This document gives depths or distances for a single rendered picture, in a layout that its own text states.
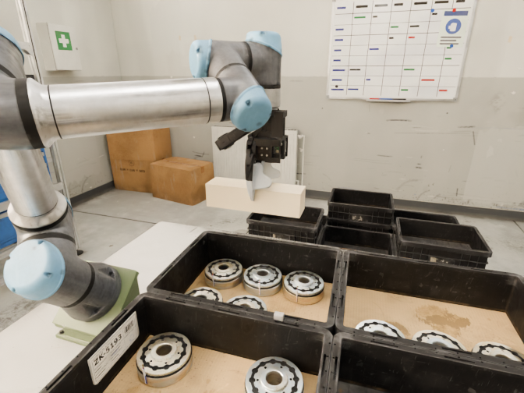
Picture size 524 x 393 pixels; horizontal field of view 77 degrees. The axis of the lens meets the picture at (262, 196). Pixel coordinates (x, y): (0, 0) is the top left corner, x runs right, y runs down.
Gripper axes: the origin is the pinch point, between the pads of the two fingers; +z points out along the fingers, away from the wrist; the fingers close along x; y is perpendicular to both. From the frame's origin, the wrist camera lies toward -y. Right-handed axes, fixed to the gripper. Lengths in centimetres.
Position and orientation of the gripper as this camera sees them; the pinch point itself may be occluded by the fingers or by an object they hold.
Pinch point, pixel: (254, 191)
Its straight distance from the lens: 81.2
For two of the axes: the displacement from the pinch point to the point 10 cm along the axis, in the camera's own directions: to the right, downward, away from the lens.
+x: 3.1, -3.3, 8.9
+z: -0.1, 9.4, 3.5
